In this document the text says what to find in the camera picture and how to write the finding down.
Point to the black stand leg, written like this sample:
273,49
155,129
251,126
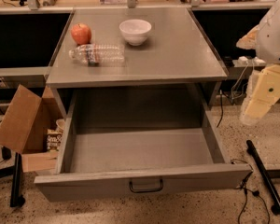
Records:
267,176
16,198

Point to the black stand leg left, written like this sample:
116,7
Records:
16,198

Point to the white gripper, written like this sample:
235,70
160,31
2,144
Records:
274,36

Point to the clear plastic water bottle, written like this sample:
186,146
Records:
96,54

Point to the open grey top drawer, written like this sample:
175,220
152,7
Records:
114,135

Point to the printed snack carton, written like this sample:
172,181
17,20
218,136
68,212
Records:
53,140

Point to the white ceramic bowl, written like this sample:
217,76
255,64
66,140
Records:
135,32

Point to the brown cardboard box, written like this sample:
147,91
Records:
24,128

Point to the black stand leg right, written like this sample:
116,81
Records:
267,176

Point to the grey metal cabinet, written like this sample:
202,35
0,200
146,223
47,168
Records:
176,51

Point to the white power strip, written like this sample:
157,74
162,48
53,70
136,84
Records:
243,60

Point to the paper cup in box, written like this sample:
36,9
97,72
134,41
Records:
60,123

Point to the red apple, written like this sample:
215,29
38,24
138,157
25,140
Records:
81,33

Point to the black drawer handle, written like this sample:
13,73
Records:
145,186

